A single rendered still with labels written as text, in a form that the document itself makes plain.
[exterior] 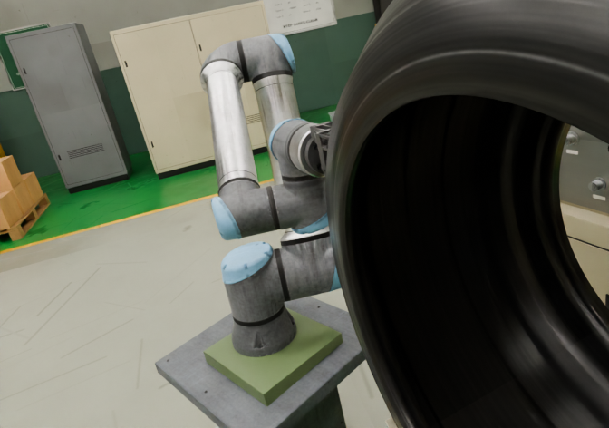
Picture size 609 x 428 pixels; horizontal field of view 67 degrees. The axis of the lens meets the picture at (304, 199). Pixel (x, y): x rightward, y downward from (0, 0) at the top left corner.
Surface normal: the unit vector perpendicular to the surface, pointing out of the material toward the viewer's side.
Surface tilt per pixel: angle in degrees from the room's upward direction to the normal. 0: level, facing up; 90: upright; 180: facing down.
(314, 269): 69
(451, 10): 79
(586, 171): 90
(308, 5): 90
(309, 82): 90
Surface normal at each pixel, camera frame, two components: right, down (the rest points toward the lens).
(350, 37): 0.23, 0.30
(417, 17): -0.93, 0.13
